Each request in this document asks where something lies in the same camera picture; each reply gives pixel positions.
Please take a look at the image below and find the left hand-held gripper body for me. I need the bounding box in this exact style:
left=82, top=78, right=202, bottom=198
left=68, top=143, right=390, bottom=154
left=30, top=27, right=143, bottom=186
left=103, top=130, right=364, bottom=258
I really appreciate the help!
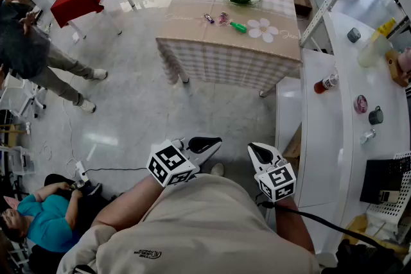
left=146, top=137, right=202, bottom=187

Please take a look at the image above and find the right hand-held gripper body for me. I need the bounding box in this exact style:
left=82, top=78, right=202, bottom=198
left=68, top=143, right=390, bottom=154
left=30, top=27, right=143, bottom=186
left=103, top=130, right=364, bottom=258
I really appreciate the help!
left=254, top=153, right=297, bottom=203

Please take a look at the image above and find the person's left forearm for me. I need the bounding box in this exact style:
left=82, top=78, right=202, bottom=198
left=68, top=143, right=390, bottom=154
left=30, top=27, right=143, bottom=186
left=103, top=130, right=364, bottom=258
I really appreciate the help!
left=91, top=175, right=166, bottom=230

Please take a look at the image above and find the person's right forearm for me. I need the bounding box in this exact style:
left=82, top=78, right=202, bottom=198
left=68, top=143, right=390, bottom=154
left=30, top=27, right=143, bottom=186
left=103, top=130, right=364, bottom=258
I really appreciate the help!
left=273, top=195, right=317, bottom=255

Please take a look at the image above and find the person's right shoe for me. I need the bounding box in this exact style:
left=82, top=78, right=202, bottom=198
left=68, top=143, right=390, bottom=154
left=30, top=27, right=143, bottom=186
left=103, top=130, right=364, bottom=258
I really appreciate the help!
left=209, top=162, right=225, bottom=177

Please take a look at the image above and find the cardboard box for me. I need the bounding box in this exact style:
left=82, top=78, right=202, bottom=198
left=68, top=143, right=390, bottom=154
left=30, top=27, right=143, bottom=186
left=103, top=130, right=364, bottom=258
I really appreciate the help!
left=281, top=124, right=303, bottom=160

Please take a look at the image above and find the white curved counter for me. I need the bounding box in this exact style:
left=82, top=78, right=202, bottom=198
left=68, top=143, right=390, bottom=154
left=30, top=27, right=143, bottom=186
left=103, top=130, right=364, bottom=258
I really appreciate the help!
left=275, top=11, right=411, bottom=256

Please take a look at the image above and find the person's beige shirt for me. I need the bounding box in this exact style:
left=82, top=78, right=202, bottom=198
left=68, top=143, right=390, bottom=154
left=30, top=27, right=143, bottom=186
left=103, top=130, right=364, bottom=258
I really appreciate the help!
left=56, top=173, right=322, bottom=274

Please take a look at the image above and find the red sauce bottle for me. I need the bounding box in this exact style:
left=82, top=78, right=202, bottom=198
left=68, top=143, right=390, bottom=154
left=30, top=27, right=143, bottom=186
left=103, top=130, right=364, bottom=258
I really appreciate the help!
left=313, top=73, right=340, bottom=95

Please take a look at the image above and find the white power strip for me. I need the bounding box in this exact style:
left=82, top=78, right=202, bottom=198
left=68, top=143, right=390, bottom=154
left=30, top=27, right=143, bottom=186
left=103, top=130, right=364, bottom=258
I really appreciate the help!
left=74, top=160, right=88, bottom=181

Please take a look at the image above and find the black box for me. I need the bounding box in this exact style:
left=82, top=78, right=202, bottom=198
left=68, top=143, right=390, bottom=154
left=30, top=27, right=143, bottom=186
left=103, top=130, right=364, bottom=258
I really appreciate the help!
left=359, top=158, right=411, bottom=205

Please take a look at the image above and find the metal goblet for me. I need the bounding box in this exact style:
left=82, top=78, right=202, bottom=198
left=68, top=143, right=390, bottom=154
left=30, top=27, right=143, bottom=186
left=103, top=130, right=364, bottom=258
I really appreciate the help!
left=359, top=128, right=378, bottom=146

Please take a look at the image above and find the table with beige checked tablecloth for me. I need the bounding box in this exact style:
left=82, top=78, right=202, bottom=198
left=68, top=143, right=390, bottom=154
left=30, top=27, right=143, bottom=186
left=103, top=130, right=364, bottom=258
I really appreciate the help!
left=155, top=0, right=304, bottom=98

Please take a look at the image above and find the pink round jar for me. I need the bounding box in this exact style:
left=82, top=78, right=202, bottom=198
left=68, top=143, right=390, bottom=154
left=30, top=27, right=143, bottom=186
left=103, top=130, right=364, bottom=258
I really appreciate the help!
left=353, top=94, right=369, bottom=115

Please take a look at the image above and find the dark grey mug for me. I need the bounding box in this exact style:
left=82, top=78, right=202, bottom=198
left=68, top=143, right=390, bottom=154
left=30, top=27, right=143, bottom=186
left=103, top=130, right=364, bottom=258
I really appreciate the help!
left=368, top=105, right=385, bottom=126

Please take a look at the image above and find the black chest harness device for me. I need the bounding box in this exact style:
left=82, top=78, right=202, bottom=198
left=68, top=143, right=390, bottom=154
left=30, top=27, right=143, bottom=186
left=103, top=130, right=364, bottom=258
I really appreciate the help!
left=335, top=238, right=406, bottom=274

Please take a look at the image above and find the white perforated basket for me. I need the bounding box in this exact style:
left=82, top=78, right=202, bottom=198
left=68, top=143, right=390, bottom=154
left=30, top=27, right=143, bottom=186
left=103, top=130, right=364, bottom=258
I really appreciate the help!
left=365, top=150, right=411, bottom=230

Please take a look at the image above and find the translucent plastic container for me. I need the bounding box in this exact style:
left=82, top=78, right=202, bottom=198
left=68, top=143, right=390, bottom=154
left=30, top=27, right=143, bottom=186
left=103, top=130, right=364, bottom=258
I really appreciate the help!
left=356, top=33, right=394, bottom=69

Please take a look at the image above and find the small grey cup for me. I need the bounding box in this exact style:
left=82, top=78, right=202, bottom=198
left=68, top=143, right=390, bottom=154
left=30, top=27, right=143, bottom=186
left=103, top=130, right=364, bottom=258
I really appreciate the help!
left=347, top=27, right=362, bottom=44

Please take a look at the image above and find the wooden block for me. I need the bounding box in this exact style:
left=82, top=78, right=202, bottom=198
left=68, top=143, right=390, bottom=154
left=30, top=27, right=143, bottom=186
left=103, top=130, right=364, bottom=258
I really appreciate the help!
left=385, top=48, right=411, bottom=88

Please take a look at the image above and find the white chair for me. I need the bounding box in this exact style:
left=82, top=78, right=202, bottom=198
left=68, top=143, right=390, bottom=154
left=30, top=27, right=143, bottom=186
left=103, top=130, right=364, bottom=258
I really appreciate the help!
left=0, top=73, right=48, bottom=119

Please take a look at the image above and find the pink soft toy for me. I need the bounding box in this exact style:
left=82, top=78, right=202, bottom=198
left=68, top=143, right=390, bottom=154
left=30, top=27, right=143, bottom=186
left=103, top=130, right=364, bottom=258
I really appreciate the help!
left=397, top=46, right=411, bottom=75

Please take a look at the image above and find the yellow bottle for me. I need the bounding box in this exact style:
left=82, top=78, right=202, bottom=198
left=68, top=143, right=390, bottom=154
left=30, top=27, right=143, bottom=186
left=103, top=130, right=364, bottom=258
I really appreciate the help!
left=371, top=17, right=398, bottom=42

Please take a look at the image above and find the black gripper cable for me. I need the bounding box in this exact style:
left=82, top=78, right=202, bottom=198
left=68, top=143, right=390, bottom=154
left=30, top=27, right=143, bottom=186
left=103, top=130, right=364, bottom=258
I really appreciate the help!
left=256, top=201, right=388, bottom=250

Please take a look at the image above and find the black floor cable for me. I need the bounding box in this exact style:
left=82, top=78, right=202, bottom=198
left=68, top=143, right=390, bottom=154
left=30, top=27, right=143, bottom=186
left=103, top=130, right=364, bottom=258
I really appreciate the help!
left=82, top=166, right=149, bottom=176

